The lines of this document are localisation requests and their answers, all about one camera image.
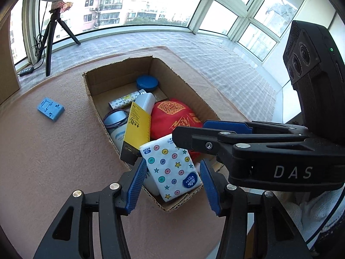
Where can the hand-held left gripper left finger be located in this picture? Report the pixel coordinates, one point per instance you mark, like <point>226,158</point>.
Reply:
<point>136,186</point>

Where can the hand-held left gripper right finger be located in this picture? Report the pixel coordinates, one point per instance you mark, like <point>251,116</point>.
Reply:
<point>209,186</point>

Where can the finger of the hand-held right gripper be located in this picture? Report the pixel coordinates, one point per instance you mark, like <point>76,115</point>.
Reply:
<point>226,126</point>
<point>194,139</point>

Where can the red cloth bag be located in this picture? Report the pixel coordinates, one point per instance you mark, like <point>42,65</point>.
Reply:
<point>167,121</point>

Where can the patterned tissue pack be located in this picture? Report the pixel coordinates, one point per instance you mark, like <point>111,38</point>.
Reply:
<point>172,167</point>

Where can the white sunscreen bottle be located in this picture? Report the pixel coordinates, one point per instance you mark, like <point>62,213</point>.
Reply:
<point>116,137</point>

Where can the yellow black card box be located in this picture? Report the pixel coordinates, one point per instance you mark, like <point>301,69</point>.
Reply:
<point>137,126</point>

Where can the white charger plug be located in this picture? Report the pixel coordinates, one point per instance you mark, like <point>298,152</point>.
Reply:
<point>147,101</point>

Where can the patterned lighter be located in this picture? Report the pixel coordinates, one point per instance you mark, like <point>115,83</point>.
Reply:
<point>124,101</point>

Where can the cardboard box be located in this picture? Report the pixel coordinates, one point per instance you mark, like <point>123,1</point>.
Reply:
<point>121,70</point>

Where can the person's right hand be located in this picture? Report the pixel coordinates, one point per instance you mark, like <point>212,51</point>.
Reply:
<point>318,210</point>

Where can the white checked cloth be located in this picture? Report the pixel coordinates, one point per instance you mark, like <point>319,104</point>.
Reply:
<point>215,67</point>

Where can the blue plastic holder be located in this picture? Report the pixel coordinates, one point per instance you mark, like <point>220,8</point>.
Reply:
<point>50,109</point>

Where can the black inline remote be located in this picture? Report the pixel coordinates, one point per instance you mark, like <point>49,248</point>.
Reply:
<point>26,71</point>

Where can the black tripod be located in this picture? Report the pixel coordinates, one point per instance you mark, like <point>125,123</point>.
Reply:
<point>50,45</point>

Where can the large light wooden board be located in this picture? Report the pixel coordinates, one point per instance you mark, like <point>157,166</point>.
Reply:
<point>8,72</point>

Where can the white window frame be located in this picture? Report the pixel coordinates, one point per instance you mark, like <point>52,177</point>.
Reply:
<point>234,5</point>

